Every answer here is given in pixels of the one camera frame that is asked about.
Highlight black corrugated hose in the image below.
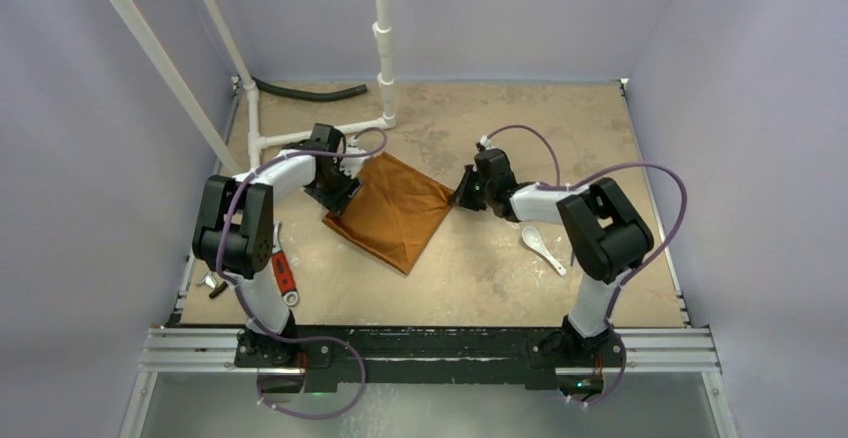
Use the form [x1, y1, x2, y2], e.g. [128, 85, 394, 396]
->
[251, 75, 369, 104]

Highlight orange cloth napkin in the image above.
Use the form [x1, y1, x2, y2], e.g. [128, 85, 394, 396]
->
[323, 153, 454, 275]

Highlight aluminium extrusion rail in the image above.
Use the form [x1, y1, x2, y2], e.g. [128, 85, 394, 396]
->
[138, 328, 721, 373]

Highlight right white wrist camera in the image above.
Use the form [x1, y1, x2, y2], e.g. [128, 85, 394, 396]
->
[475, 135, 493, 152]

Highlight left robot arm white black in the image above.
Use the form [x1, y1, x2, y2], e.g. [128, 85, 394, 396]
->
[192, 124, 375, 367]

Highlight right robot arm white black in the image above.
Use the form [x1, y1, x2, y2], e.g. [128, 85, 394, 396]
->
[450, 148, 654, 365]

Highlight white PVC pipe frame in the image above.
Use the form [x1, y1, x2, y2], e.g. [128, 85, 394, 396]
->
[79, 0, 399, 175]

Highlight purple cable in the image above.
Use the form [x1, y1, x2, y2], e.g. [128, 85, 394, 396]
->
[215, 127, 390, 422]
[479, 123, 689, 410]

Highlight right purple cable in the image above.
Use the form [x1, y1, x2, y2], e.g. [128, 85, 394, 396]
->
[479, 123, 689, 410]

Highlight white ceramic spoon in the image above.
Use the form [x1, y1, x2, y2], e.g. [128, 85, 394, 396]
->
[521, 226, 567, 277]

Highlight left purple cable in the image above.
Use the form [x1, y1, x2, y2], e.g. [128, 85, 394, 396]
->
[215, 127, 390, 422]

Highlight red handled adjustable wrench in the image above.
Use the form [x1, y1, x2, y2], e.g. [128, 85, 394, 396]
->
[271, 222, 300, 308]

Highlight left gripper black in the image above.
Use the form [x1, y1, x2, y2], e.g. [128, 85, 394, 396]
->
[306, 162, 362, 217]

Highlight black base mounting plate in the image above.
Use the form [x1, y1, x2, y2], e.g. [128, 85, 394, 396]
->
[234, 324, 625, 393]

